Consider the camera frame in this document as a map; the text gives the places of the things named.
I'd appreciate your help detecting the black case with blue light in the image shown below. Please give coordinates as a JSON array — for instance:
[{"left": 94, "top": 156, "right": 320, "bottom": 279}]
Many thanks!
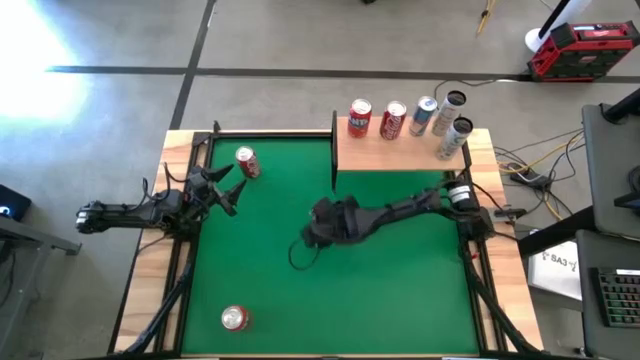
[{"left": 0, "top": 183, "right": 32, "bottom": 224}]

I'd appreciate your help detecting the yellow power cord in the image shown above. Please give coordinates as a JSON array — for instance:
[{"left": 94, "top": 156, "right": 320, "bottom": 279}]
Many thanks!
[{"left": 497, "top": 132, "right": 584, "bottom": 221}]

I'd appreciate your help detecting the black backlit keyboard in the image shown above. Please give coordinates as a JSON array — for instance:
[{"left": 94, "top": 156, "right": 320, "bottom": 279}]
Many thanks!
[{"left": 591, "top": 266, "right": 640, "bottom": 330}]

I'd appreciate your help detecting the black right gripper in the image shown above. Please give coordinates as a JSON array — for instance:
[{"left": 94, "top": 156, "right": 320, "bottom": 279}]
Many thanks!
[{"left": 301, "top": 195, "right": 364, "bottom": 249}]

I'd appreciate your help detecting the red Coca-Cola can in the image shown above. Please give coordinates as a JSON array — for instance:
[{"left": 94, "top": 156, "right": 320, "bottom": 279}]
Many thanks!
[
  {"left": 234, "top": 145, "right": 263, "bottom": 180},
  {"left": 378, "top": 100, "right": 408, "bottom": 141}
]

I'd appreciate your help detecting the white SA3 paper sign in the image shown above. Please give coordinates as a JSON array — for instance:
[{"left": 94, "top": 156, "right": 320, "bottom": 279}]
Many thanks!
[{"left": 527, "top": 239, "right": 584, "bottom": 301}]

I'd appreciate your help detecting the black desk device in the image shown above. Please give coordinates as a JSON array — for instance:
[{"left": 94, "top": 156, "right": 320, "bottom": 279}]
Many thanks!
[{"left": 613, "top": 192, "right": 640, "bottom": 217}]

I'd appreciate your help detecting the red black tool case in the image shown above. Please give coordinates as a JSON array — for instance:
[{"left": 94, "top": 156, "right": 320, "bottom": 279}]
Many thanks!
[{"left": 525, "top": 19, "right": 640, "bottom": 84}]

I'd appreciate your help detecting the black power strip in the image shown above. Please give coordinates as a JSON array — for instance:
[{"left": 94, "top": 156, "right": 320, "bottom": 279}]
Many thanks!
[{"left": 502, "top": 162, "right": 554, "bottom": 189}]

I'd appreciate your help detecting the black aluminium table frame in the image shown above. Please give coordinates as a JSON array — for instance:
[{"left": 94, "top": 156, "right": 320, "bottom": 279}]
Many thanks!
[{"left": 113, "top": 119, "right": 546, "bottom": 360}]

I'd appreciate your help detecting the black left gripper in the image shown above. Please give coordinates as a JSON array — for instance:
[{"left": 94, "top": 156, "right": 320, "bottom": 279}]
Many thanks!
[{"left": 183, "top": 162, "right": 247, "bottom": 218}]

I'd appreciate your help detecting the yellow hanging cable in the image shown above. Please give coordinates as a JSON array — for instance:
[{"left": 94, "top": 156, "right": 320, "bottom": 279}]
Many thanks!
[{"left": 474, "top": 0, "right": 497, "bottom": 37}]

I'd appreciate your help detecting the orange-red Fanta can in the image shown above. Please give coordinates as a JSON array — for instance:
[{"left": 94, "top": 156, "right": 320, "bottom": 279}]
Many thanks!
[{"left": 347, "top": 97, "right": 374, "bottom": 140}]

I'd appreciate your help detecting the grey desk top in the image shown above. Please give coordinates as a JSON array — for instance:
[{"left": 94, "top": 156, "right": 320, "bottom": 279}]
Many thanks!
[
  {"left": 581, "top": 102, "right": 640, "bottom": 241},
  {"left": 574, "top": 228, "right": 640, "bottom": 360}
]

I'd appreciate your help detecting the tall white printed can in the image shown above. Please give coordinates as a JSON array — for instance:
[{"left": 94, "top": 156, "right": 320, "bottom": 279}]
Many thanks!
[
  {"left": 431, "top": 88, "right": 468, "bottom": 138},
  {"left": 434, "top": 115, "right": 475, "bottom": 162}
]

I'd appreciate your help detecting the grey metal bench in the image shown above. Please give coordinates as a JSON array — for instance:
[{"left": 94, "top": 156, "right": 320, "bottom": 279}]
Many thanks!
[{"left": 0, "top": 214, "right": 84, "bottom": 360}]

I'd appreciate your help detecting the green table mat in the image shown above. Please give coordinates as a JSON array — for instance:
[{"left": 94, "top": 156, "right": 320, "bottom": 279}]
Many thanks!
[{"left": 180, "top": 135, "right": 481, "bottom": 356}]

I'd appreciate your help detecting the red soda can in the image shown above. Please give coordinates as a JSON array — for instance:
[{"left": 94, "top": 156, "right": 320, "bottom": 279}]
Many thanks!
[{"left": 220, "top": 304, "right": 254, "bottom": 333}]

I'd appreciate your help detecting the blue silver Red Bull can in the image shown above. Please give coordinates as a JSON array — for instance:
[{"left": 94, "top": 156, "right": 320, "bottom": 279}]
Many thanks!
[{"left": 408, "top": 94, "right": 439, "bottom": 138}]

